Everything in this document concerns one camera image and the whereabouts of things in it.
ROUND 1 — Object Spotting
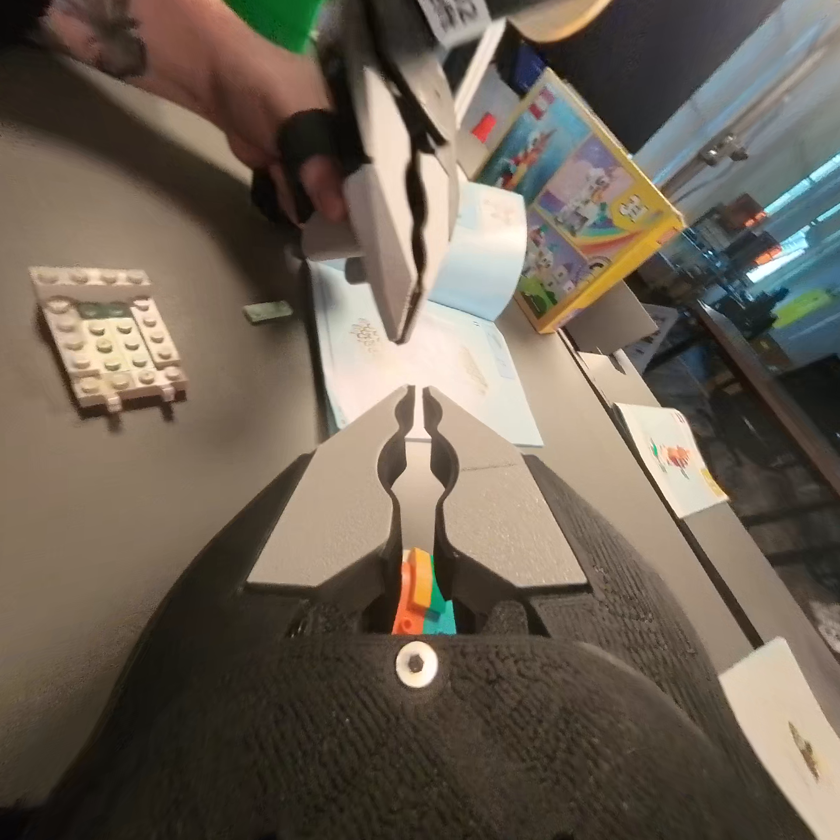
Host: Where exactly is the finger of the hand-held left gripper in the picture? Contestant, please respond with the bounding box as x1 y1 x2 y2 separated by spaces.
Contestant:
392 46 462 309
343 66 429 345

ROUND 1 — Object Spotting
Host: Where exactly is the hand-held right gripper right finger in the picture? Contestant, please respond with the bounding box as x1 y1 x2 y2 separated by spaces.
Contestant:
423 386 589 597

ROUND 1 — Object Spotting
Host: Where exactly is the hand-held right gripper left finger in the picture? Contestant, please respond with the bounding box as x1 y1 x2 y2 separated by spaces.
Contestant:
246 385 418 595

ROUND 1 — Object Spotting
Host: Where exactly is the rainbow lego assembly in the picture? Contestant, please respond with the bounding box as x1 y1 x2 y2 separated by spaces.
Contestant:
392 548 458 636

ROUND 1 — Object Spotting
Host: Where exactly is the light blue lego instruction booklet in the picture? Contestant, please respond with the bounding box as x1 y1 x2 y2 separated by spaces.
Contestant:
303 180 547 454

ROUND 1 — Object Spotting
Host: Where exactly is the colourful lego set box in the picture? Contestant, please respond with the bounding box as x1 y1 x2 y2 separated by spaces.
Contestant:
474 66 688 337

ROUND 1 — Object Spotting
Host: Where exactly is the white green lego plate assembly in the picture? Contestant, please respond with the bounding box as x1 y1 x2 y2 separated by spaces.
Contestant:
28 264 193 416

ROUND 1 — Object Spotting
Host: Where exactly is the person's left hand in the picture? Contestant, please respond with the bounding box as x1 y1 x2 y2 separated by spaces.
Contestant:
125 0 350 225

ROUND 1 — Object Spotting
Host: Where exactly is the bright green object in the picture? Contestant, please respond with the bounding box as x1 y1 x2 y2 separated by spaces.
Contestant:
223 0 327 55

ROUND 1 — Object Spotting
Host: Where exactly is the pale wooden round board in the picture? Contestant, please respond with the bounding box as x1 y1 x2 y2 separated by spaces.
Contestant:
508 0 614 45

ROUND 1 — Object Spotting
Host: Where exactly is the leaflet with orange figure print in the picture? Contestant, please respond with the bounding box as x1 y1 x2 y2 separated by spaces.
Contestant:
612 402 731 519

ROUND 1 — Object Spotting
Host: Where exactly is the grey cardboard piece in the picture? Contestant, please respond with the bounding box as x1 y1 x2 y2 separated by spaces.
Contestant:
556 279 660 378

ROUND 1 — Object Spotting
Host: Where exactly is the metal door fitting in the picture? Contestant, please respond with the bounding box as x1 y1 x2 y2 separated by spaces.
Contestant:
697 133 750 165

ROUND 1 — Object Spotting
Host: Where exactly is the leaflet with brown figure print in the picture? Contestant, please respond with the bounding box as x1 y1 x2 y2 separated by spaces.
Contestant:
718 637 840 840

